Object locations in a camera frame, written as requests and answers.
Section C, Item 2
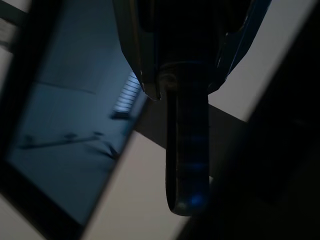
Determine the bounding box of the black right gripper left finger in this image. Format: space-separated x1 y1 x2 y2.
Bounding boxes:
112 0 162 102

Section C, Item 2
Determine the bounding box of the black framed glass panel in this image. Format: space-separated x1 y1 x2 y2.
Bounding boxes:
0 0 151 233

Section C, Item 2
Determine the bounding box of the blue plastic dustpan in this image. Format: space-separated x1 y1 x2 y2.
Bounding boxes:
143 0 227 216

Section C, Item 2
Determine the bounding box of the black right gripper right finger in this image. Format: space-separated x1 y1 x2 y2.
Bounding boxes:
207 0 265 95

